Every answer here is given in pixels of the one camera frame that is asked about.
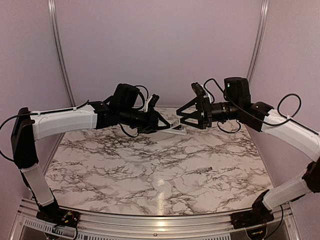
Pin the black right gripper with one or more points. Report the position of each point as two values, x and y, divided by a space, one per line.
204 103

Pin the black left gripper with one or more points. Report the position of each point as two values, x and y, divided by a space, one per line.
152 124

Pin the white remote control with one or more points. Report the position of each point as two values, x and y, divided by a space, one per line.
176 128

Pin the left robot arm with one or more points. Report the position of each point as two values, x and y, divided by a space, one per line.
118 109

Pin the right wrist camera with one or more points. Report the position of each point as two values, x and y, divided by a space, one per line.
199 91

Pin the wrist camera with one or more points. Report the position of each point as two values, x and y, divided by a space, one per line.
150 103
199 91

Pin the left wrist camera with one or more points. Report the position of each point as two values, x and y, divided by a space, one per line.
150 103

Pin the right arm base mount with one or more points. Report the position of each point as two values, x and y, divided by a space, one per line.
250 218

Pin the right aluminium frame post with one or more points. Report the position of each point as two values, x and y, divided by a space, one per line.
258 42

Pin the aluminium frame post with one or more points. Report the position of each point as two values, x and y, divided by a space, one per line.
59 51
258 42

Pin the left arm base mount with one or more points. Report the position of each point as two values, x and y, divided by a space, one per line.
62 217

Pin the front aluminium rail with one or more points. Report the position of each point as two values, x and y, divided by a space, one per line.
108 226

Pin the left aluminium frame post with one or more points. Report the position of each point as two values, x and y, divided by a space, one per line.
59 51

